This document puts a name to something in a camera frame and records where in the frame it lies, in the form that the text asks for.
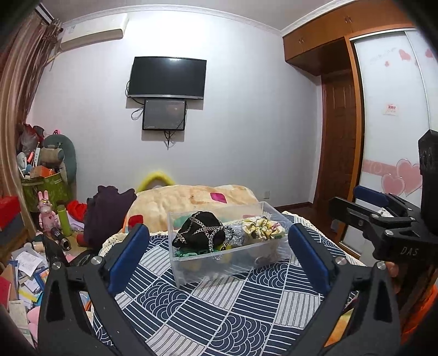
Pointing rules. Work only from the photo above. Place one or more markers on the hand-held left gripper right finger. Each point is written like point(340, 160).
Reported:
point(309, 260)

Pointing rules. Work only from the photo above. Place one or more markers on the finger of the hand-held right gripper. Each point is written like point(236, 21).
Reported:
point(356, 219)
point(371, 195)

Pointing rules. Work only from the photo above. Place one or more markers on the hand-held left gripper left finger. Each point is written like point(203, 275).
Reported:
point(128, 258)

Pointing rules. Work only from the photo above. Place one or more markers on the clear plastic storage box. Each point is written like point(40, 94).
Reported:
point(260, 251)

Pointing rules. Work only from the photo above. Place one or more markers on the floral fabric scrunchie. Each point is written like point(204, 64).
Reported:
point(261, 227)

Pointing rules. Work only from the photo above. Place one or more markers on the green knitted pouch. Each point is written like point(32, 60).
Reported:
point(191, 253)

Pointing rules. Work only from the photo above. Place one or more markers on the grey sheer scrunchie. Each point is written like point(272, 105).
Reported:
point(236, 236)

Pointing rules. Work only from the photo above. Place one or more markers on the person's right hand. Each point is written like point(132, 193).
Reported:
point(392, 272)

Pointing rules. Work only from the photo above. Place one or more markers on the pink heart stickers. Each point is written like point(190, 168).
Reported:
point(407, 174)

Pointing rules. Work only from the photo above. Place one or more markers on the dark purple garment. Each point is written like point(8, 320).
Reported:
point(106, 214)

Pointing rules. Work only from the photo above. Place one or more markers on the brown wooden door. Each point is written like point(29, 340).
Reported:
point(340, 143)

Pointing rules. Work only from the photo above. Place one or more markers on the black flashlight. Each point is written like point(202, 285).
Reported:
point(61, 239)

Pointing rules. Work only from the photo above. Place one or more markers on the red cloth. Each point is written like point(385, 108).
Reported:
point(77, 210)

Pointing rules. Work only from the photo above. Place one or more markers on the green bottle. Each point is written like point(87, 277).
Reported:
point(64, 220)

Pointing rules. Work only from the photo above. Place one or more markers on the small red and white label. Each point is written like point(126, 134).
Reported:
point(390, 109)

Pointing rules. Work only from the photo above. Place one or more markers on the peach printed blanket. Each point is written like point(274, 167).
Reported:
point(191, 197)

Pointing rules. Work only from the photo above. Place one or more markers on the pink rabbit figure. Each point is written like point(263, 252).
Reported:
point(47, 217)

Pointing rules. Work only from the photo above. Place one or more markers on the blue and white patterned bedspread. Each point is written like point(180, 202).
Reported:
point(222, 315)

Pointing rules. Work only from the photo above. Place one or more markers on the green storage bin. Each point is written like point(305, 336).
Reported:
point(49, 190)

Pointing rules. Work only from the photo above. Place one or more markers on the pile of papers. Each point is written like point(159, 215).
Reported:
point(24, 274)

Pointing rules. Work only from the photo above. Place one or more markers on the white sliding wardrobe door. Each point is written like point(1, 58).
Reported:
point(386, 75)

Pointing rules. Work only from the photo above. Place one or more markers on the grey box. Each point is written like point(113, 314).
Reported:
point(12, 231)

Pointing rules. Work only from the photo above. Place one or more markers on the red box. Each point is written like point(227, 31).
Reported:
point(8, 210)

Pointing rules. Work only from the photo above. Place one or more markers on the small black monitor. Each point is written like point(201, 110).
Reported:
point(164, 114)

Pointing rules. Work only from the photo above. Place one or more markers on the wooden overhead cabinet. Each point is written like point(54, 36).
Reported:
point(318, 37)

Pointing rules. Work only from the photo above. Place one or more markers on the striped brown curtain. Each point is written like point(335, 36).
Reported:
point(17, 102)

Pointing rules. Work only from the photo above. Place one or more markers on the white air conditioner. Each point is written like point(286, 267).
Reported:
point(94, 32)

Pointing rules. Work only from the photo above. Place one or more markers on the white wall socket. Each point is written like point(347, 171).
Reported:
point(267, 194)

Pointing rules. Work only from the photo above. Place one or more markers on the wall-mounted black television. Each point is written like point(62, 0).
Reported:
point(167, 77)

